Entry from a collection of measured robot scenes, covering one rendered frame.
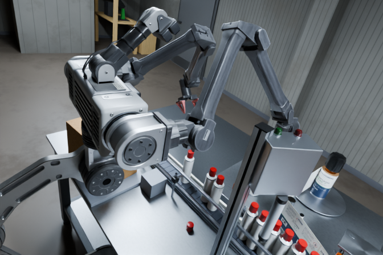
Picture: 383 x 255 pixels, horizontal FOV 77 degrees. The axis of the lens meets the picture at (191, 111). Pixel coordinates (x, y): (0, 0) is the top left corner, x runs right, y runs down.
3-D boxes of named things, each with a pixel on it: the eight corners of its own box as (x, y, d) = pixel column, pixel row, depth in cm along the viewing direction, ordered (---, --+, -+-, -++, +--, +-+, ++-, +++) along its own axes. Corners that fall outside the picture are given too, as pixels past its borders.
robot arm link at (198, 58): (198, 27, 103) (206, 49, 100) (210, 25, 104) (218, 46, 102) (182, 73, 143) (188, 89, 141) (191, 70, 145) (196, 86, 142)
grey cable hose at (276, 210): (269, 238, 88) (290, 198, 78) (264, 244, 85) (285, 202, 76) (261, 231, 90) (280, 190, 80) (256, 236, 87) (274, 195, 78)
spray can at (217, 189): (219, 208, 120) (228, 178, 111) (212, 213, 117) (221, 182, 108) (211, 201, 124) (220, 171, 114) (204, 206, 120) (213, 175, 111)
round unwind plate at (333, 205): (351, 200, 143) (353, 199, 142) (334, 227, 123) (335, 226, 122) (302, 169, 162) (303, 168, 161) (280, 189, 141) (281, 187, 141)
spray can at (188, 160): (191, 181, 134) (198, 152, 124) (184, 185, 130) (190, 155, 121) (184, 176, 137) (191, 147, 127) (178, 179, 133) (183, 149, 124)
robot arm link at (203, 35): (200, 14, 95) (209, 36, 92) (210, 29, 107) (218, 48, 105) (113, 65, 108) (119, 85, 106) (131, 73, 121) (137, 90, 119)
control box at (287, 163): (300, 196, 80) (324, 150, 71) (252, 195, 76) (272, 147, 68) (285, 174, 88) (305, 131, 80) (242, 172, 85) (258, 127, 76)
